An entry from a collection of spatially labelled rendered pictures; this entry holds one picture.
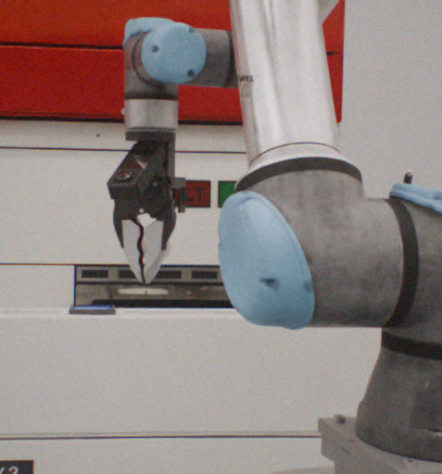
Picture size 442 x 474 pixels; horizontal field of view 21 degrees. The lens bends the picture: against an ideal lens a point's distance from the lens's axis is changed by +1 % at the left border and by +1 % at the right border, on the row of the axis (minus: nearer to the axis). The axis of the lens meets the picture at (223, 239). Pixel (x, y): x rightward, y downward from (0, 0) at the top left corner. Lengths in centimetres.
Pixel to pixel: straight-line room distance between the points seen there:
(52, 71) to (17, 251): 31
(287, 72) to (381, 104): 255
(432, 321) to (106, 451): 54
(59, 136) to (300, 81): 102
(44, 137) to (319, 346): 77
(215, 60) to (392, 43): 211
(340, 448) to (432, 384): 12
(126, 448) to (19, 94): 75
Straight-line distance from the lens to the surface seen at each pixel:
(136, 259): 167
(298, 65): 109
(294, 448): 148
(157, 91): 165
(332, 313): 102
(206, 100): 201
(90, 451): 146
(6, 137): 206
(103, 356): 144
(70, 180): 205
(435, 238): 104
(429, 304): 105
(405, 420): 107
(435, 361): 106
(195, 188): 205
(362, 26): 364
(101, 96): 201
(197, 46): 155
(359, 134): 362
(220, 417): 146
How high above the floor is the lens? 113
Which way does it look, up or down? 3 degrees down
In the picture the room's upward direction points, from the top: 1 degrees clockwise
